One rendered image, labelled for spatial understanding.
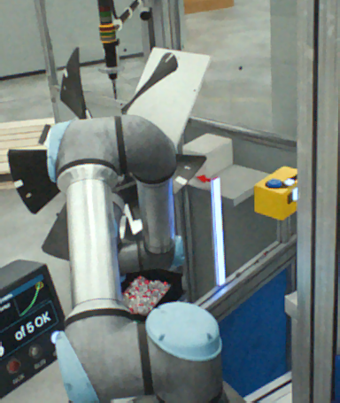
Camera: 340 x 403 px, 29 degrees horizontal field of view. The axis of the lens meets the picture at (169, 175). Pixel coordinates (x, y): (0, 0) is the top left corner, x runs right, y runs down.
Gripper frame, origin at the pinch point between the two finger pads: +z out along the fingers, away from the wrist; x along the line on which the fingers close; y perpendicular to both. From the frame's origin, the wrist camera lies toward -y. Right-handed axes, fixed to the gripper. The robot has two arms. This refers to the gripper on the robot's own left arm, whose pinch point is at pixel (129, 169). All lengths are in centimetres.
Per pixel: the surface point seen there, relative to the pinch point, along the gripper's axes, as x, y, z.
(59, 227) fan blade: 14.5, 24.0, -1.2
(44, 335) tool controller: 4, 8, -64
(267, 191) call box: 15.6, -36.4, 6.9
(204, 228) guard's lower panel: 70, -5, 87
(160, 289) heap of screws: 33.6, -3.1, -9.8
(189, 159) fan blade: 1.2, -16.4, 4.1
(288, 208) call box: 21.5, -41.5, 6.3
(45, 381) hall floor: 111, 68, 45
